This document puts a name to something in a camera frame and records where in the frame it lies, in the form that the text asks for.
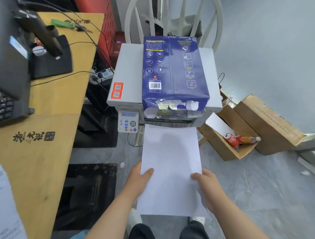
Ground black barcode scanner with stand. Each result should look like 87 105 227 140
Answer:
13 10 73 80

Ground white power strip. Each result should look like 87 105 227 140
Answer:
89 68 115 85

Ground white grey printer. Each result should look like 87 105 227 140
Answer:
106 43 223 133

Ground open cardboard box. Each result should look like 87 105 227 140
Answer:
198 91 262 162

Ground person's left forearm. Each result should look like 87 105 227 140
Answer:
85 183 139 239

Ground green tag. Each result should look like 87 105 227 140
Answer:
51 19 76 29

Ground black laptop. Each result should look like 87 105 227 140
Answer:
0 0 34 128

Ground grey bag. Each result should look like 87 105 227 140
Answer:
169 14 203 45

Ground blue paper ream pack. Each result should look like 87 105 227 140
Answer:
142 36 210 118

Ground closed cardboard box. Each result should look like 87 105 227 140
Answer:
233 94 307 156

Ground red metal cabinet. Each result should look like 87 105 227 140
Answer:
74 0 121 70

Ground person's right hand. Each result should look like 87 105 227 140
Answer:
191 169 225 213

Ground white paper sheets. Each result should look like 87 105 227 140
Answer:
136 124 210 217

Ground black cable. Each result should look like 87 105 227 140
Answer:
31 41 116 87

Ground person's right forearm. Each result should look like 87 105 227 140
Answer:
206 196 270 239

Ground person's white left shoe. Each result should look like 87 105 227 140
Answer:
127 207 143 232

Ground black computer case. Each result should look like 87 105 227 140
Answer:
53 163 118 231

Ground printed paper sheet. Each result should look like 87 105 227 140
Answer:
0 164 28 239

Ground person's right leg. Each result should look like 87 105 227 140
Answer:
179 220 210 239

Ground person's left leg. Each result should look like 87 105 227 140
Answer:
129 223 156 239

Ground person's left hand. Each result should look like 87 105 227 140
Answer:
122 161 154 200

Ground white wooden chair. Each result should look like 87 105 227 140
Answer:
124 0 223 53

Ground person's leg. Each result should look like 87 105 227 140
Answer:
129 223 156 239
179 220 210 239

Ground plastic tea bottle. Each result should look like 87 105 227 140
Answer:
236 135 261 146

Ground red soda can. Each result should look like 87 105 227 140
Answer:
223 133 243 149

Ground wooden desk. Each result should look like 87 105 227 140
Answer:
0 12 105 232

